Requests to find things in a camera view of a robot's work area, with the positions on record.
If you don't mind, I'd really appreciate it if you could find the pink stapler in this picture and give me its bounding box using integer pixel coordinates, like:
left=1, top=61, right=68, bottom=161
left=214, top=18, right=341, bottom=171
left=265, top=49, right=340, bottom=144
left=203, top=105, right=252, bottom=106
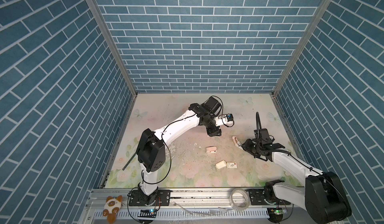
left=206, top=146, right=217, bottom=153
left=232, top=136, right=242, bottom=148

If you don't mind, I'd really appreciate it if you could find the plush panda toy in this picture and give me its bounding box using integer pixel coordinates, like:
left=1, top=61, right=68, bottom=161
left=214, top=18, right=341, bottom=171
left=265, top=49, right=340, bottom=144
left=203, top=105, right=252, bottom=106
left=103, top=195, right=123, bottom=224

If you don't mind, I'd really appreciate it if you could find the white staple box sleeve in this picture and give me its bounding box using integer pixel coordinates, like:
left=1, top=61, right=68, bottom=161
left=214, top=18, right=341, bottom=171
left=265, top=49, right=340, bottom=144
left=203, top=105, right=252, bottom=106
left=227, top=162, right=238, bottom=169

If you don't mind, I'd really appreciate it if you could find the aluminium front rail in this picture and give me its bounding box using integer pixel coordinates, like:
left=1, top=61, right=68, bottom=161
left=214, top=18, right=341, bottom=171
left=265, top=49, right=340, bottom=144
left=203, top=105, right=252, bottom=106
left=86, top=187, right=332, bottom=209

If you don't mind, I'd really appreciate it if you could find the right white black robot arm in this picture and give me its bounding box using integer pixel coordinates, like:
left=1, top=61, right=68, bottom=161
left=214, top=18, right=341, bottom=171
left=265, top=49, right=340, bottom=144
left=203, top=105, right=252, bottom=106
left=236, top=129, right=352, bottom=224

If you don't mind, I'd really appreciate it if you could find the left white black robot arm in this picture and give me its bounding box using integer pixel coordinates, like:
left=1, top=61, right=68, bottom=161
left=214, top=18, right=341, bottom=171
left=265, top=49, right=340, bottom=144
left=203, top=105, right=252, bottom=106
left=136, top=96, right=234, bottom=197

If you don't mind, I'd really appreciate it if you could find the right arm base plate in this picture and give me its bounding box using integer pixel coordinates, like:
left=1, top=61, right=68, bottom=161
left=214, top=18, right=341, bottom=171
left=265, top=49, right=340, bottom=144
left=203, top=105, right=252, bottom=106
left=246, top=188, right=291, bottom=207

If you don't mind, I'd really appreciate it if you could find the white slotted cable duct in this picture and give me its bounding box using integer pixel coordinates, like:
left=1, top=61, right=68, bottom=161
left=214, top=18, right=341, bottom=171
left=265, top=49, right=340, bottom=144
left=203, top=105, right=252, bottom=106
left=92, top=208, right=270, bottom=220

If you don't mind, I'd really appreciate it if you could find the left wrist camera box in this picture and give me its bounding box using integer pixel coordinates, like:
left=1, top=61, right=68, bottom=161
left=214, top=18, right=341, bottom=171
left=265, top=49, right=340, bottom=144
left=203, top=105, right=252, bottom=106
left=214, top=114, right=235, bottom=128

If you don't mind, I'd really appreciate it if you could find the clear tape roll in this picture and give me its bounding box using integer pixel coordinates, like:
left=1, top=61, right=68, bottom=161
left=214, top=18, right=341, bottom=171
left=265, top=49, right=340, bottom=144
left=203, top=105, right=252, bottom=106
left=229, top=188, right=251, bottom=212

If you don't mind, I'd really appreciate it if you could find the white staple box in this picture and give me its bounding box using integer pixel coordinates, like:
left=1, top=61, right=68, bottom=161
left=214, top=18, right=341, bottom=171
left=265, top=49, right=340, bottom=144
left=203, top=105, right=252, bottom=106
left=215, top=160, right=227, bottom=170

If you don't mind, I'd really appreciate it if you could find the black thin rod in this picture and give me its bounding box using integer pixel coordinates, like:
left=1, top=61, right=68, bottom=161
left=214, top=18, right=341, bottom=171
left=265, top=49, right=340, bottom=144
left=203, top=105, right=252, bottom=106
left=122, top=153, right=137, bottom=171

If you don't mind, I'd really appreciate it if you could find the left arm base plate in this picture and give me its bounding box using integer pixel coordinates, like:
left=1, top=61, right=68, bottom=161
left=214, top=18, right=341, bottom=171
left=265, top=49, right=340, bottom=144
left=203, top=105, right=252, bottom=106
left=128, top=188, right=172, bottom=207

